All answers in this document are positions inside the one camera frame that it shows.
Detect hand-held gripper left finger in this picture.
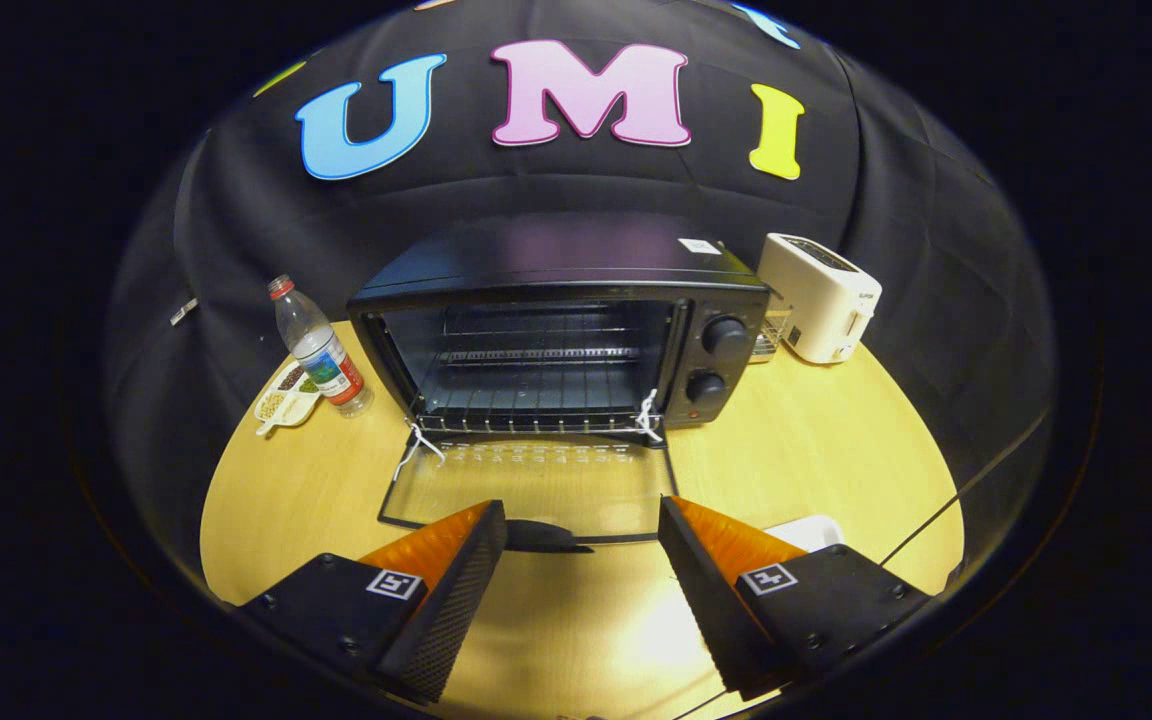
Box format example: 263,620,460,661
236,499,509,706

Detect white pop-up toaster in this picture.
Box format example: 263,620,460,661
756,233,884,366

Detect black backdrop cloth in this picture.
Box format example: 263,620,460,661
104,0,1057,601

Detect metal oven rack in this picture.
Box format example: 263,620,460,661
414,300,672,437

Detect glass jar with stick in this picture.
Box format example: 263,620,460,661
750,309,796,364

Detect black toaster oven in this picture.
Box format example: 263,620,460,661
347,225,773,555

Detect white string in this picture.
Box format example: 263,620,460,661
635,389,666,445
393,423,448,483

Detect black power cable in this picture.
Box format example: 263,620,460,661
880,413,1053,569

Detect clear plastic water bottle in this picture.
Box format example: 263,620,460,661
267,274,376,419

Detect white divided snack tray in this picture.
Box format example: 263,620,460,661
253,359,323,439

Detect white food plate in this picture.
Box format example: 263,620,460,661
765,514,846,554

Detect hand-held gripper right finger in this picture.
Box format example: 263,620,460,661
656,495,935,703

